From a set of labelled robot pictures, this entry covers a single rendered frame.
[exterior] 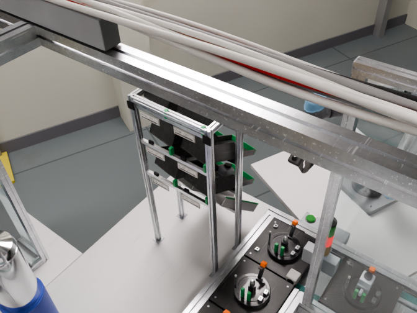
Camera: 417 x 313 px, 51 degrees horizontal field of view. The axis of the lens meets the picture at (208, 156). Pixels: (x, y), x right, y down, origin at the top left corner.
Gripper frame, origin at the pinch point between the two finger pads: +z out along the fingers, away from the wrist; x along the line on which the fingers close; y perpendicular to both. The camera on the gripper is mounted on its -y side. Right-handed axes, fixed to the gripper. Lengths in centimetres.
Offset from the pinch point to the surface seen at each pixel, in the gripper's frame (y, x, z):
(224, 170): -23.1, 22.5, -6.7
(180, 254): -42, 34, 37
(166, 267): -50, 35, 37
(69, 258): -72, 73, 37
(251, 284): -45.0, -5.0, 19.7
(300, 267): -23.9, -14.9, 26.3
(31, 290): -98, 49, 4
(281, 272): -30.2, -10.0, 26.3
